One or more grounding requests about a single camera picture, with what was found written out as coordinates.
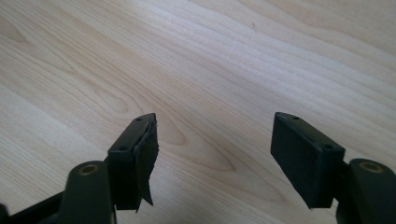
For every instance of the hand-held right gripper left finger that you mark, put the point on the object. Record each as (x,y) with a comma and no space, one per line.
(132,165)

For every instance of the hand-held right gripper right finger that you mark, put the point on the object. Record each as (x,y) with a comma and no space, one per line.
(306,161)

